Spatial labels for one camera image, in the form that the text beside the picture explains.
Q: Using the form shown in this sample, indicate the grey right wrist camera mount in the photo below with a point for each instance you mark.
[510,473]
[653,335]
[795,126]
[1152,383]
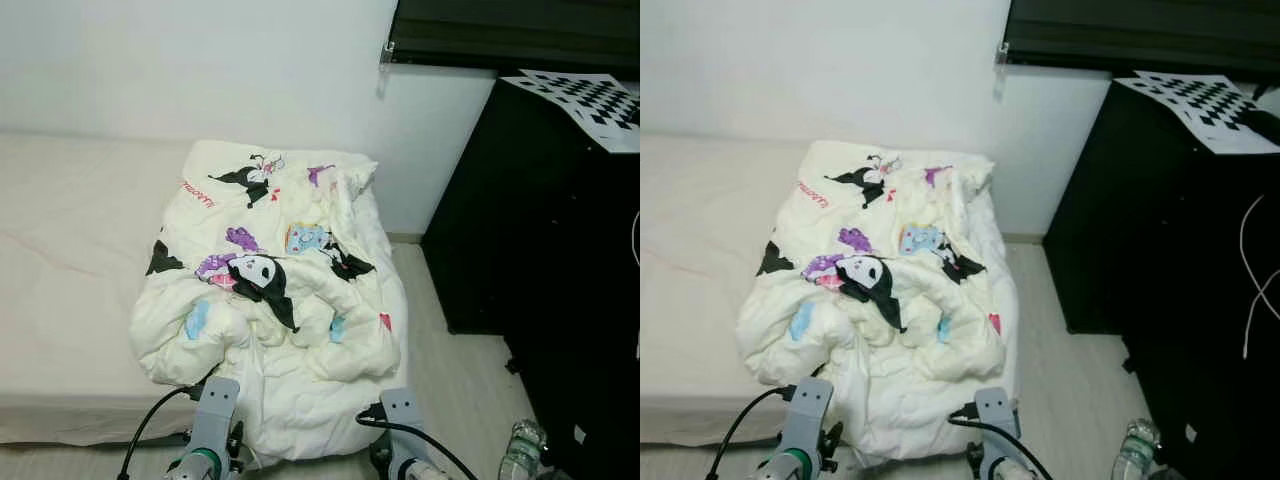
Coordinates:
[997,425]
[405,425]

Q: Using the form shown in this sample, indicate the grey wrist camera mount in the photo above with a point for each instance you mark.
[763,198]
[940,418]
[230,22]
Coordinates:
[405,425]
[997,425]
[215,410]
[808,410]

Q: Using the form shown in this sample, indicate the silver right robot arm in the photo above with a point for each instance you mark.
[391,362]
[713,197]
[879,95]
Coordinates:
[420,472]
[1010,472]

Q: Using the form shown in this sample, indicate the clear plastic bottle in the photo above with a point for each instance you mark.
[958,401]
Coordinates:
[1135,455]
[522,455]

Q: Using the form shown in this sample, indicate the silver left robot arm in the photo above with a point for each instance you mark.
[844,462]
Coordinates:
[200,470]
[792,470]

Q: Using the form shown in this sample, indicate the cream cartoon print quilt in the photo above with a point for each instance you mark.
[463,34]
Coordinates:
[900,320]
[300,320]

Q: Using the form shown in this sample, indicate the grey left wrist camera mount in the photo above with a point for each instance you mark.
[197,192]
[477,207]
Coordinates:
[808,410]
[215,410]

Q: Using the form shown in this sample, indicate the black window blind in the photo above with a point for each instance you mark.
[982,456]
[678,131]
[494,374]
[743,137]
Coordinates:
[520,30]
[1140,30]

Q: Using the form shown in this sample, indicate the checkerboard calibration sheet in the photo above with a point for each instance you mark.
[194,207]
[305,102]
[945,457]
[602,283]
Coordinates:
[1200,105]
[590,105]

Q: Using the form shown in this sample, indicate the black cabinet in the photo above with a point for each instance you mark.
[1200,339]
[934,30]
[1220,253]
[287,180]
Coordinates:
[520,250]
[1150,250]

